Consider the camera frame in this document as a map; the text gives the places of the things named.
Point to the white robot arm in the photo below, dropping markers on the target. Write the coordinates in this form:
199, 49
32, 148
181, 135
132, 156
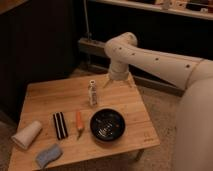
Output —
194, 138

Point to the wooden table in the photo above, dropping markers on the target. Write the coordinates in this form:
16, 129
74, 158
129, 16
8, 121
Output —
68, 96

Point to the metal pole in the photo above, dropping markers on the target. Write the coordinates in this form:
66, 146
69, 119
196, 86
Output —
88, 33

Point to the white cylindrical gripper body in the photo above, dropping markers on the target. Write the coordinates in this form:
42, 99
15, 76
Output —
118, 70

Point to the black round pan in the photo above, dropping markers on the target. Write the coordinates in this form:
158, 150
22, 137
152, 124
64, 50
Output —
107, 125

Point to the blue grey sponge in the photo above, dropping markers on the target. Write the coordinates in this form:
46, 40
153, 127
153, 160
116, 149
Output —
48, 155

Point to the black white striped block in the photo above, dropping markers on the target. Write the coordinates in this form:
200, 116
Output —
60, 126

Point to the orange carrot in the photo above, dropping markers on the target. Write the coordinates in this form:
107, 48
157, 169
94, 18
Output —
79, 124

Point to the white paper cup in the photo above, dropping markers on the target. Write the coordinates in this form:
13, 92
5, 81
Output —
27, 135

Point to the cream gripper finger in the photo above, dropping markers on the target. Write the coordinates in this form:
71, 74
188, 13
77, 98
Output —
128, 82
109, 80

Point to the wooden shelf unit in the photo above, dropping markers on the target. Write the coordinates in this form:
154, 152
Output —
154, 31

